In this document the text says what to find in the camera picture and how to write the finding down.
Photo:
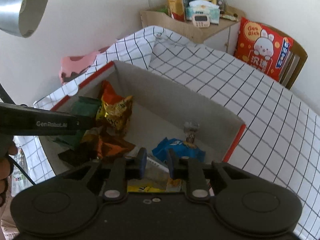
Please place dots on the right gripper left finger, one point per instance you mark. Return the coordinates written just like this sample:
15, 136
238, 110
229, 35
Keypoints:
122, 170

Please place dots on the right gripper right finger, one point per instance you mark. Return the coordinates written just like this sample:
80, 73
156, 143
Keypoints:
189, 170

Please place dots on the blue snack packet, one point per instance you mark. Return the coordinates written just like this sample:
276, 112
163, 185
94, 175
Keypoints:
180, 148

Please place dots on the yellow snack packet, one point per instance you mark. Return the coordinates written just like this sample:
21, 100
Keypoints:
150, 186

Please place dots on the red gold snack bag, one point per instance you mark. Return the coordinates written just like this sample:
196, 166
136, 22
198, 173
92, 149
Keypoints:
115, 111

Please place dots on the dark green snack packet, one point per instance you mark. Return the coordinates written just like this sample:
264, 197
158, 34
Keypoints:
86, 106

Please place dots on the person's left hand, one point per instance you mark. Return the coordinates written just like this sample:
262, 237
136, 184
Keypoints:
8, 147

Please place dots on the white snack packet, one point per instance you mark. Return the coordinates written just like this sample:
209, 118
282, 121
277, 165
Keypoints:
151, 161

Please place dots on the orange brown snack bag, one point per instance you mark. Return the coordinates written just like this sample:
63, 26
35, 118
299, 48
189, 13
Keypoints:
104, 145

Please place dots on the red and white cardboard box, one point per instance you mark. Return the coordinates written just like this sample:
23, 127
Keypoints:
161, 108

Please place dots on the pink patterned cloth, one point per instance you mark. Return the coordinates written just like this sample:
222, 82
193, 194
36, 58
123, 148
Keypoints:
73, 66

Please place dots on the white black grid tablecloth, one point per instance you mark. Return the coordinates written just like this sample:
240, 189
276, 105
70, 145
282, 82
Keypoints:
281, 139

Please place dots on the silver desk lamp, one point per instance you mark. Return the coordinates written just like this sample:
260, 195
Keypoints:
21, 17

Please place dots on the light wooden side cabinet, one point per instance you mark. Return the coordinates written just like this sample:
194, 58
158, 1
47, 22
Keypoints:
222, 37

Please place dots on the red rabbit cushion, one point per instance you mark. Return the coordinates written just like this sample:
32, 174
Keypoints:
262, 48

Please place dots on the pink digital timer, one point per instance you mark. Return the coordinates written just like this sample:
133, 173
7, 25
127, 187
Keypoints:
201, 20

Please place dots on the brown wooden chair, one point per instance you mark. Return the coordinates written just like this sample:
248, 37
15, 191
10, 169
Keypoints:
293, 65

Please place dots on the tissue pack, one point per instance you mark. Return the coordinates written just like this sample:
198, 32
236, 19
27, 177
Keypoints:
203, 7

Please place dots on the orange drink bottle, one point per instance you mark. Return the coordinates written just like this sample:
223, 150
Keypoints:
176, 10

